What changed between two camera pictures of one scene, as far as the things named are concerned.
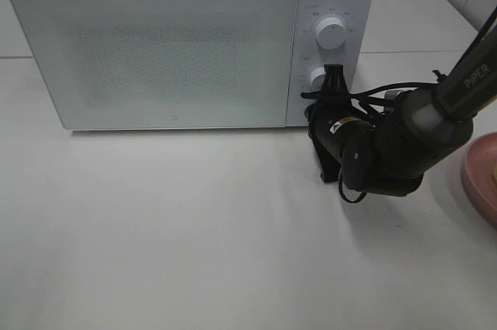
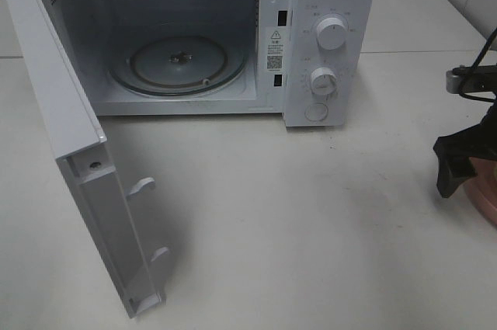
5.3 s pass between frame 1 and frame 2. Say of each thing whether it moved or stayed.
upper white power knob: stayed
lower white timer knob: stayed
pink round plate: stayed
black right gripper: moved
